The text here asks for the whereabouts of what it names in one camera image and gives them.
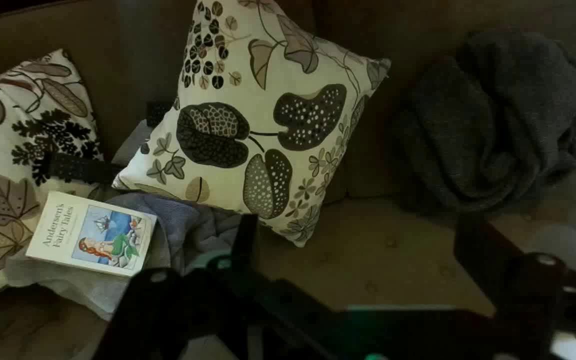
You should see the cream pillow with brown leaf print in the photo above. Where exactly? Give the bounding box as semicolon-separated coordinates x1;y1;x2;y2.
0;45;106;307

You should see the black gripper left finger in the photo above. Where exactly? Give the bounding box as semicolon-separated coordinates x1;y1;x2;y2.
93;212;316;360

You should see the brown grey tufted sofa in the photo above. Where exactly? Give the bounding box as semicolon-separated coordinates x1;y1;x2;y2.
0;0;576;360

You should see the long black remote control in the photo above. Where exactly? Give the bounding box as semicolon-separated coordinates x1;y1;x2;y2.
46;152;125;188

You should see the cream pillow with dark fruit print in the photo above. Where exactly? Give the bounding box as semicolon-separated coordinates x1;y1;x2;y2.
111;0;394;249

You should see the white fairy tales book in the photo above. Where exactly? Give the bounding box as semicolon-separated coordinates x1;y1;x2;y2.
24;190;159;277

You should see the grey towel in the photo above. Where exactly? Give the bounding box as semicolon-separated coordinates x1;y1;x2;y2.
3;192;244;321

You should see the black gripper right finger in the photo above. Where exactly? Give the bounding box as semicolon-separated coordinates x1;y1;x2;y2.
452;212;576;360

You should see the dark grey blanket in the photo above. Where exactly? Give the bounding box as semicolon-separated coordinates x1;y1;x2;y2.
394;28;576;215

